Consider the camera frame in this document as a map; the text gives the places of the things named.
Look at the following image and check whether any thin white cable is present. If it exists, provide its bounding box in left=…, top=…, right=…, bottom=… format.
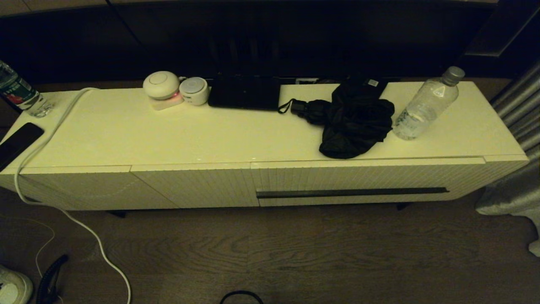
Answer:
left=0, top=215, right=64, bottom=304

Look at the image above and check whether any black umbrella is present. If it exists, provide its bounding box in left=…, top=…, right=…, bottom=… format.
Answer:
left=278, top=82, right=396, bottom=160

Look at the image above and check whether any white sneaker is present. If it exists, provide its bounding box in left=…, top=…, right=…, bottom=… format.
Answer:
left=0, top=265, right=34, bottom=304

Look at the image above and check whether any white flat charging base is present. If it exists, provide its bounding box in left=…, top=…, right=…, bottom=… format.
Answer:
left=150, top=92, right=185, bottom=111

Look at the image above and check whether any clear water bottle grey cap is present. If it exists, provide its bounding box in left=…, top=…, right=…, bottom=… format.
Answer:
left=392, top=66, right=465, bottom=141

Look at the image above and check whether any large black box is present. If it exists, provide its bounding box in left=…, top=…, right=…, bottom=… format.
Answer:
left=208, top=74, right=282, bottom=111

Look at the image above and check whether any white drawer with black handle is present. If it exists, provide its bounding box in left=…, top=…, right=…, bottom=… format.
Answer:
left=251, top=157, right=486, bottom=207

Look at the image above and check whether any small white round speaker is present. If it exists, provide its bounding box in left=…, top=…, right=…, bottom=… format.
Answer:
left=179, top=77, right=210, bottom=106

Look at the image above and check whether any black cable loop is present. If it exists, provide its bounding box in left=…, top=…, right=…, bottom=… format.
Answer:
left=219, top=290, right=264, bottom=304

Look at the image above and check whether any black smartphone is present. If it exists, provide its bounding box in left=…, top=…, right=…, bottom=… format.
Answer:
left=0, top=122, right=45, bottom=171

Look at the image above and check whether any white low cabinet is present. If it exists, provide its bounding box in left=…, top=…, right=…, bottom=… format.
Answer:
left=0, top=80, right=530, bottom=218

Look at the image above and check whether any white dome shaped device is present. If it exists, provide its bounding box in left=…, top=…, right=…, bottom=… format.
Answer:
left=143, top=71, right=181, bottom=100

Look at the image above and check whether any water bottle with green label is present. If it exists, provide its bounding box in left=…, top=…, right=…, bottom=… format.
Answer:
left=0, top=60, right=54, bottom=118

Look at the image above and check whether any small black set-top box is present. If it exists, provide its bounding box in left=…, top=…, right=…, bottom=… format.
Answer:
left=359, top=77, right=389, bottom=100

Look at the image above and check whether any black coiled cable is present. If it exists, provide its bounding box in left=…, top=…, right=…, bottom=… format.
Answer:
left=36, top=254, right=69, bottom=304

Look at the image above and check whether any thick white cable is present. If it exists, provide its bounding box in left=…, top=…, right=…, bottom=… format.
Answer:
left=14, top=87, right=132, bottom=304

